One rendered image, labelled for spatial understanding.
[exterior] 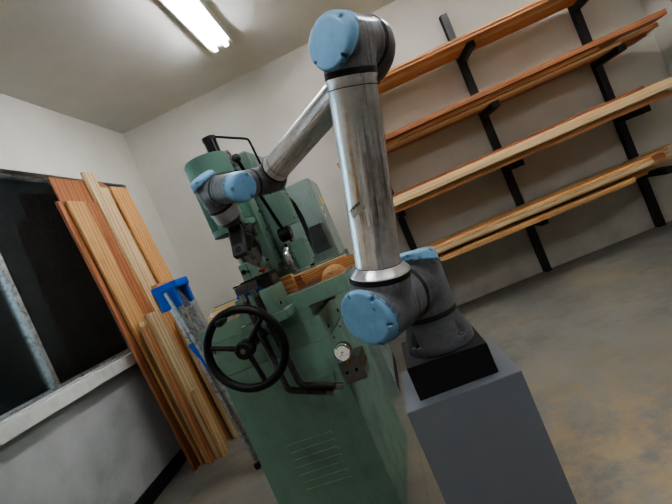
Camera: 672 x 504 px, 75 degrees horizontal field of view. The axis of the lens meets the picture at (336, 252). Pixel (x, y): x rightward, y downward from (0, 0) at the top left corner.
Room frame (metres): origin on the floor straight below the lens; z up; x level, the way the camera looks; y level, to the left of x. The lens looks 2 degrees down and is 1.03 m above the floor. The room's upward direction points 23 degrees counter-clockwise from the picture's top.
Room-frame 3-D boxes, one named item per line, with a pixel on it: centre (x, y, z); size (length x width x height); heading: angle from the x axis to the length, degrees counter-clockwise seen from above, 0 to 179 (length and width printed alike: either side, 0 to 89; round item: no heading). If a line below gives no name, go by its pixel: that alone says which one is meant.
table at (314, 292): (1.62, 0.29, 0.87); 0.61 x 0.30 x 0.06; 79
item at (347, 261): (1.71, 0.16, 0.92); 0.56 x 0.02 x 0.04; 79
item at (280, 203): (1.93, 0.14, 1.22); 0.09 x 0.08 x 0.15; 169
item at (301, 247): (1.89, 0.14, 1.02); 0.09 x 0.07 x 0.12; 79
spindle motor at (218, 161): (1.74, 0.33, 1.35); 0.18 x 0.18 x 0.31
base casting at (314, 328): (1.86, 0.31, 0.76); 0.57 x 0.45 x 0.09; 169
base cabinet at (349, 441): (1.86, 0.31, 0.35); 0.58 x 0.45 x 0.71; 169
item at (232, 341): (1.68, 0.34, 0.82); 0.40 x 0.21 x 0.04; 79
